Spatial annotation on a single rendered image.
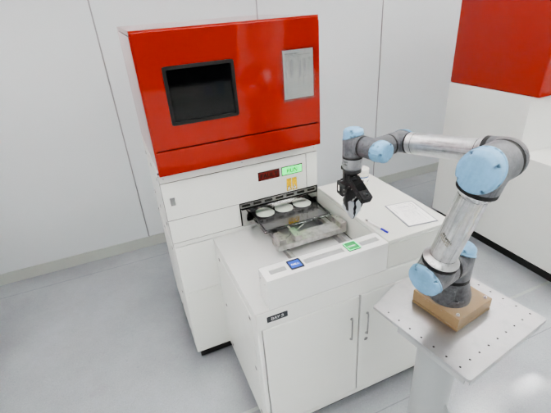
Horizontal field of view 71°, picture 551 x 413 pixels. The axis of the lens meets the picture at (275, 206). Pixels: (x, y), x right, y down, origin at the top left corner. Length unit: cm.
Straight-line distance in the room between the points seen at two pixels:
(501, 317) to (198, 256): 137
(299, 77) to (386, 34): 226
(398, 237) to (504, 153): 71
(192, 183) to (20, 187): 185
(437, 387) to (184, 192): 138
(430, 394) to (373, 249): 64
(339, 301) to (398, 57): 293
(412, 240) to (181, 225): 108
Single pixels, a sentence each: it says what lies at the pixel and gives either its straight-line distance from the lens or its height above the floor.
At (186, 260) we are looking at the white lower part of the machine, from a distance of 206.
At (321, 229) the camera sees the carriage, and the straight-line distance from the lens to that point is 190.
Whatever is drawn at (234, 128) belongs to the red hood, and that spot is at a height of 139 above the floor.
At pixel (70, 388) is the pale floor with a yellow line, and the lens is 272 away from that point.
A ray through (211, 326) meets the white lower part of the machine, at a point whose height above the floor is 24.
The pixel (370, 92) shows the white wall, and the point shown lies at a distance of 403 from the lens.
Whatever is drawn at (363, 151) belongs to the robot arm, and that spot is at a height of 140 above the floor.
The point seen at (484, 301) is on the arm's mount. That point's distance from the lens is 163.
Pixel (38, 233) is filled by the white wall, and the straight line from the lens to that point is 362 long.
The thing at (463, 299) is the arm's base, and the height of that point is 91.
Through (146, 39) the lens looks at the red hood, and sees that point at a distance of 167.
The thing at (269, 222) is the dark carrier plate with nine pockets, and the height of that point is 90.
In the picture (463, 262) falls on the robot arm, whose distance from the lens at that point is 144.
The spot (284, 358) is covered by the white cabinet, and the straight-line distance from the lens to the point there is 177.
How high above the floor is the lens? 188
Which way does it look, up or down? 28 degrees down
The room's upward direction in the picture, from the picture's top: 4 degrees counter-clockwise
